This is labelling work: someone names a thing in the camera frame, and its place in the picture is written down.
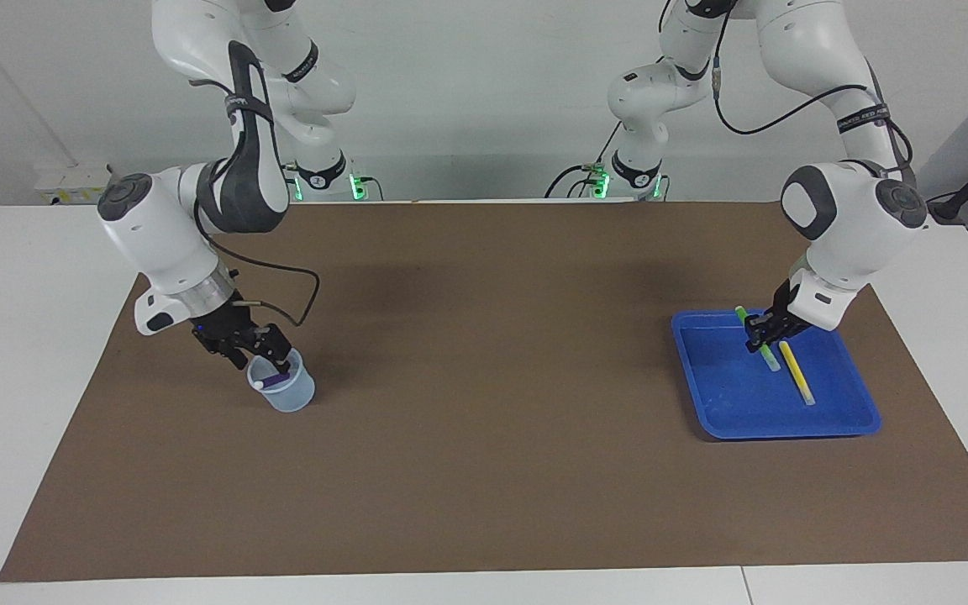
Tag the clear plastic cup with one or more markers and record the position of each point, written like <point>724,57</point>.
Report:
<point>291,402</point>

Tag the purple pen white cap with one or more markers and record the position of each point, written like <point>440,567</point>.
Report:
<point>282,380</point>

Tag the green pen white cap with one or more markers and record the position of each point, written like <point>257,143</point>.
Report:
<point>770,360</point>

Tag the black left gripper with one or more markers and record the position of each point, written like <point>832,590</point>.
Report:
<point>782,315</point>

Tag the blue plastic tray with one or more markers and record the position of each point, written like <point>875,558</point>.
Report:
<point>736,403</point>

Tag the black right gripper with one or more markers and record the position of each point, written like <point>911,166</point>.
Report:
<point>232,329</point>

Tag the yellow pen white cap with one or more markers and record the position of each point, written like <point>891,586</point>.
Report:
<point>797,374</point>

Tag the brown table mat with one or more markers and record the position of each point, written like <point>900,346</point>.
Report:
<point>484,470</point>

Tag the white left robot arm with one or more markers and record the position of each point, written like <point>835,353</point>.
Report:
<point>845,227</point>

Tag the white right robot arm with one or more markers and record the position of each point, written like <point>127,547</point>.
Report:
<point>165,235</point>

